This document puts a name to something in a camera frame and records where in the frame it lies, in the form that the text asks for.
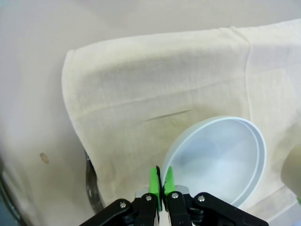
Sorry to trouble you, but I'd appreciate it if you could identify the beige cloth mat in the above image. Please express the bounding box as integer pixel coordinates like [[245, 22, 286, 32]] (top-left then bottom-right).
[[61, 20, 301, 223]]

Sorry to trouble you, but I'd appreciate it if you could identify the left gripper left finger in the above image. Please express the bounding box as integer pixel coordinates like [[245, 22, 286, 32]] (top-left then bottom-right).
[[79, 165, 163, 226]]

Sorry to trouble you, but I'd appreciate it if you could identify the dark brown tray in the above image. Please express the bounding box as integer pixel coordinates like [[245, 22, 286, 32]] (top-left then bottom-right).
[[84, 152, 107, 213]]

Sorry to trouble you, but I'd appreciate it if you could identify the light blue bowl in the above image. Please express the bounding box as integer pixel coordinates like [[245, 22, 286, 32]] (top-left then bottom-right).
[[162, 115, 268, 208]]

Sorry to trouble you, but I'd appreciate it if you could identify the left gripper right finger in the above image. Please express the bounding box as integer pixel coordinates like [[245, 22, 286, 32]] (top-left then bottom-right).
[[162, 166, 269, 226]]

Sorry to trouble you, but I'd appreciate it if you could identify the pale green cup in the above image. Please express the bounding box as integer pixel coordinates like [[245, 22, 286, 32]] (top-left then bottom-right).
[[280, 145, 301, 192]]

